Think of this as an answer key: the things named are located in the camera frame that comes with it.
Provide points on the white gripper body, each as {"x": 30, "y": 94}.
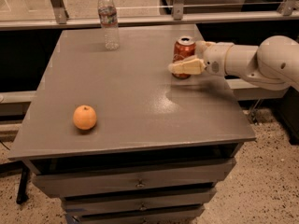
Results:
{"x": 215, "y": 58}

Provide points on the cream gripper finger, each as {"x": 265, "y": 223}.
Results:
{"x": 192, "y": 65}
{"x": 202, "y": 45}

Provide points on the red coke can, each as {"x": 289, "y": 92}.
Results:
{"x": 184, "y": 48}

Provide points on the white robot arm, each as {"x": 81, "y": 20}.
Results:
{"x": 273, "y": 65}

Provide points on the grey drawer cabinet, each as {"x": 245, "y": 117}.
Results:
{"x": 145, "y": 116}

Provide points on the clear plastic water bottle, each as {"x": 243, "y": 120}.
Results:
{"x": 107, "y": 13}

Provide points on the orange fruit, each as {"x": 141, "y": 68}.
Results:
{"x": 84, "y": 117}

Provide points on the middle grey drawer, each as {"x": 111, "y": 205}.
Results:
{"x": 139, "y": 202}

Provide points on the grey drawer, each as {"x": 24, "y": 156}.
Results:
{"x": 139, "y": 202}
{"x": 145, "y": 217}
{"x": 152, "y": 177}

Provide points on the bottom grey drawer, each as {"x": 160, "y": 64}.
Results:
{"x": 145, "y": 217}

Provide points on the top grey drawer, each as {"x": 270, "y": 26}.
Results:
{"x": 152, "y": 177}

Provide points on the black stand leg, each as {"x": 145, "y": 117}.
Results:
{"x": 21, "y": 195}

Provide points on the metal railing frame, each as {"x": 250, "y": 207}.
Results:
{"x": 41, "y": 14}

